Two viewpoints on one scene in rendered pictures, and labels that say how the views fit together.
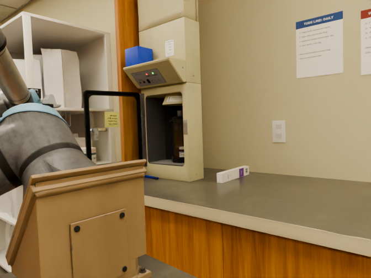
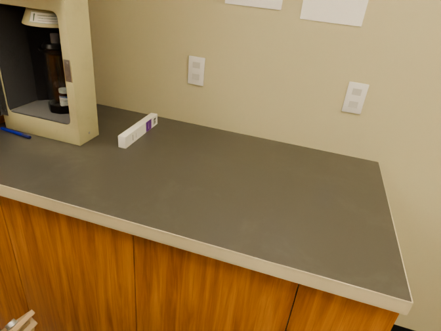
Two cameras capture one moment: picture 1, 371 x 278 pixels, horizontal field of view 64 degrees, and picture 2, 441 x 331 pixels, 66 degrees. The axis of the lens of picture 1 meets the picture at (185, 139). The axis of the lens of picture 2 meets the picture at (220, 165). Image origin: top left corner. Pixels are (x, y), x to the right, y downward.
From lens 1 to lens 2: 0.36 m
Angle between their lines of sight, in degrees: 36
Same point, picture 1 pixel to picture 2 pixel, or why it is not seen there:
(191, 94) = (73, 18)
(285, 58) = not seen: outside the picture
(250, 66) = not seen: outside the picture
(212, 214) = (121, 224)
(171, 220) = (62, 219)
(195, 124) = (83, 65)
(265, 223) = (187, 242)
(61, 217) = not seen: outside the picture
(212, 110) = (104, 22)
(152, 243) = (35, 239)
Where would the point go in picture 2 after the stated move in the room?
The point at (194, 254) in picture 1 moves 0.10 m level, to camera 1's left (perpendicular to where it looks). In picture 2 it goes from (96, 255) to (59, 263)
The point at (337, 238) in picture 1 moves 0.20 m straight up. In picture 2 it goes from (260, 263) to (275, 192)
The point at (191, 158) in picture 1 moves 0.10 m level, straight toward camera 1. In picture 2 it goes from (80, 115) to (81, 126)
